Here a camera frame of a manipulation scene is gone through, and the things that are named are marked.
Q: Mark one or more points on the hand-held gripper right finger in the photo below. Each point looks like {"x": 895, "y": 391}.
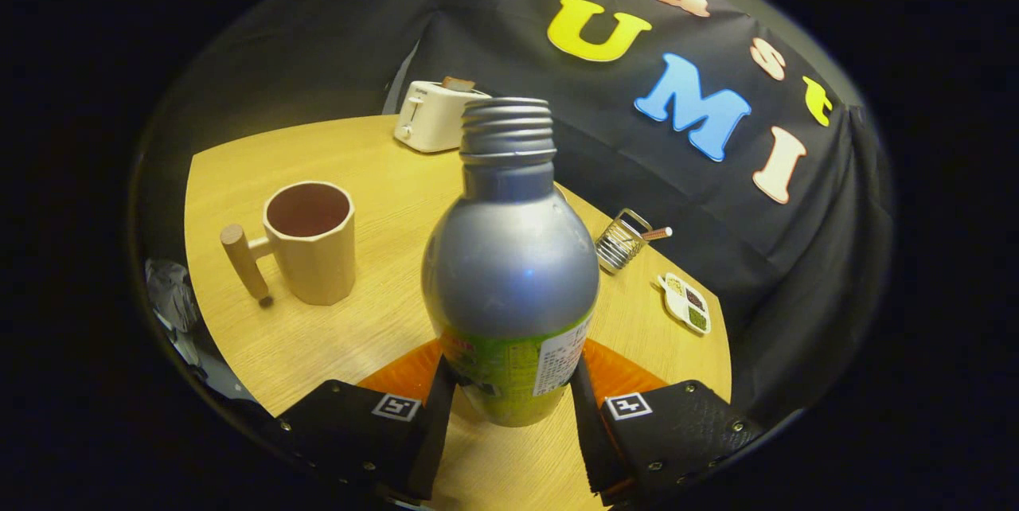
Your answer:
{"x": 586, "y": 435}

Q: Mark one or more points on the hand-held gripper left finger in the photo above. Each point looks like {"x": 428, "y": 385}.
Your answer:
{"x": 435, "y": 435}

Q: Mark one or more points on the silver juice bottle green label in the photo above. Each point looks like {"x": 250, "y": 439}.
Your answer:
{"x": 509, "y": 272}

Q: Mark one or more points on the wooden table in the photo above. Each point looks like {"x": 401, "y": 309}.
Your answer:
{"x": 350, "y": 336}

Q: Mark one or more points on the white divided bean dish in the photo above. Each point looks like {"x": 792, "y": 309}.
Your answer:
{"x": 685, "y": 302}

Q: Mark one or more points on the red and white stick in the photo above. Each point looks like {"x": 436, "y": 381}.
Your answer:
{"x": 659, "y": 233}

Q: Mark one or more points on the black backdrop cloth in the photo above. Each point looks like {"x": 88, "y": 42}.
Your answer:
{"x": 621, "y": 169}

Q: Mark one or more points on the white toaster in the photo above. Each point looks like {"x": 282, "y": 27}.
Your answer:
{"x": 434, "y": 117}

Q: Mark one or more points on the toast slice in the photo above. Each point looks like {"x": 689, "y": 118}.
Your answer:
{"x": 458, "y": 83}

